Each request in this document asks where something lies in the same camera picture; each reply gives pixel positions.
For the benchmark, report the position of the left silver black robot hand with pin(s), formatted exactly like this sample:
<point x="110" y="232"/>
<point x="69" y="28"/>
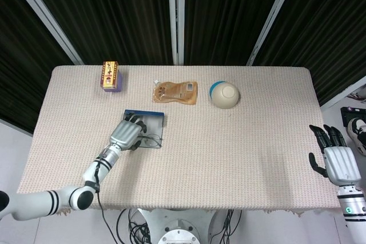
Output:
<point x="125" y="134"/>

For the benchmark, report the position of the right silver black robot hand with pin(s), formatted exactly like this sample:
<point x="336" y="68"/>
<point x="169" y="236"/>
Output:
<point x="340" y="164"/>

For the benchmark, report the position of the blue glasses box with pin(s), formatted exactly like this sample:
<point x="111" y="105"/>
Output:
<point x="155" y="125"/>

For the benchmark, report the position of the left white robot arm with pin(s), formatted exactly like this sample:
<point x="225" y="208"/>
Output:
<point x="37" y="202"/>

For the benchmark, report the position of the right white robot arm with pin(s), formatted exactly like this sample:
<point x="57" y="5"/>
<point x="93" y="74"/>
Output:
<point x="353" y="207"/>

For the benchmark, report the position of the purple box with yellow lid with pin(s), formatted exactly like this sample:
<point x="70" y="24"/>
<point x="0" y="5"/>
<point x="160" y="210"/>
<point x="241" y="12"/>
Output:
<point x="110" y="78"/>

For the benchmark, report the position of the white black sneaker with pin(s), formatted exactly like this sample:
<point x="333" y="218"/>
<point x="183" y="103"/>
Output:
<point x="357" y="132"/>

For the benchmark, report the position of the black flat device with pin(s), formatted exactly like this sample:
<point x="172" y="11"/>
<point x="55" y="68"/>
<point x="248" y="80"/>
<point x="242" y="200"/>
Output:
<point x="347" y="112"/>

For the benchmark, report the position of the brown spout pouch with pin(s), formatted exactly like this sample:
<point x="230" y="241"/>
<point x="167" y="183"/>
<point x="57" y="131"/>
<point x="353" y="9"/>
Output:
<point x="175" y="93"/>

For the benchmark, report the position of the white red shoe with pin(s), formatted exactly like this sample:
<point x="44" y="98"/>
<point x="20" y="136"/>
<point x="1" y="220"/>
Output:
<point x="357" y="94"/>

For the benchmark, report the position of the beige checkered tablecloth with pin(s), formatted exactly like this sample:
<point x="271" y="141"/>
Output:
<point x="214" y="164"/>

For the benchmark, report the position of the white robot torso base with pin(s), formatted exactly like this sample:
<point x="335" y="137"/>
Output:
<point x="178" y="227"/>

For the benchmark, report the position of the cream bowl with blue rim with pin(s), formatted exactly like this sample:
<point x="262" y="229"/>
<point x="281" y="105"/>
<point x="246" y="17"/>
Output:
<point x="226" y="95"/>

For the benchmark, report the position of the black pleated curtain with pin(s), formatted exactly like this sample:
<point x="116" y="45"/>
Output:
<point x="20" y="69"/>
<point x="223" y="15"/>
<point x="323" y="27"/>
<point x="114" y="12"/>

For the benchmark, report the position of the white metal frame rail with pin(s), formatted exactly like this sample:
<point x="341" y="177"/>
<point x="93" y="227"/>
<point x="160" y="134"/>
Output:
<point x="343" y="93"/>

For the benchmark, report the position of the white metal frame post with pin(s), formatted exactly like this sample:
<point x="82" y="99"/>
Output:
<point x="175" y="18"/>
<point x="48" y="16"/>
<point x="271" y="16"/>

